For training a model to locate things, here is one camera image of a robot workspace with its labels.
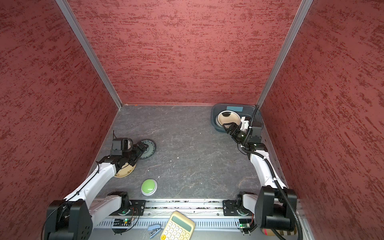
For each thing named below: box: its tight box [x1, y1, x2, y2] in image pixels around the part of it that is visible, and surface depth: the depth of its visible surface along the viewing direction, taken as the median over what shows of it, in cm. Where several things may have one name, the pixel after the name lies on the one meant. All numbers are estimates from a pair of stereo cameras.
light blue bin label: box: [226, 106, 244, 112], surface depth 116 cm
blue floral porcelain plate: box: [139, 138, 156, 160], surface depth 97 cm
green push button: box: [141, 178, 158, 196], surface depth 81 cm
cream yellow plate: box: [215, 110, 242, 127], surface depth 110 cm
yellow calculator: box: [160, 210, 196, 240], surface depth 68 cm
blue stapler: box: [147, 224, 162, 239], surface depth 68 cm
